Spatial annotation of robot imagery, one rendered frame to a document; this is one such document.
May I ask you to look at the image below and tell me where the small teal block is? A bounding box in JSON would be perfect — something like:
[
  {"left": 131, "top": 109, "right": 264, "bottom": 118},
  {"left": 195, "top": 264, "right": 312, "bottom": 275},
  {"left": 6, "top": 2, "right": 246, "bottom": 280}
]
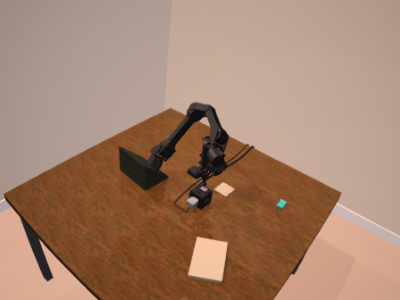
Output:
[{"left": 276, "top": 199, "right": 287, "bottom": 210}]

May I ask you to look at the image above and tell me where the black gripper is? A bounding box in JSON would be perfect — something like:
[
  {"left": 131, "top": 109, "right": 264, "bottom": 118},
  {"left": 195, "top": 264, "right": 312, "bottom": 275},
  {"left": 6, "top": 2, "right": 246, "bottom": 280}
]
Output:
[{"left": 187, "top": 153, "right": 211, "bottom": 181}]

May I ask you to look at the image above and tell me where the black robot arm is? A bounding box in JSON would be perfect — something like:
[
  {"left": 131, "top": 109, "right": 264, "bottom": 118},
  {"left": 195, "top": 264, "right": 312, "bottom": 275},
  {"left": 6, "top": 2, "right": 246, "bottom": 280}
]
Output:
[{"left": 145, "top": 102, "right": 229, "bottom": 176}]

